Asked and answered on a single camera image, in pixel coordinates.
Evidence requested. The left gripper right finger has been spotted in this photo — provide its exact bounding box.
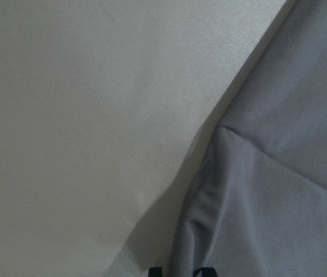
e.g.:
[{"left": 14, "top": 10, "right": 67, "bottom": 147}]
[{"left": 193, "top": 267, "right": 218, "bottom": 277}]

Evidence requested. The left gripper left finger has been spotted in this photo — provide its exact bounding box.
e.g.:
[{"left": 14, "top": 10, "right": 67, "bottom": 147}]
[{"left": 148, "top": 267, "right": 163, "bottom": 277}]

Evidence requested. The dark brown t-shirt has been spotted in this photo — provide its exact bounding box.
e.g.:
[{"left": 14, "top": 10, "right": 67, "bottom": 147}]
[{"left": 168, "top": 1, "right": 327, "bottom": 276}]

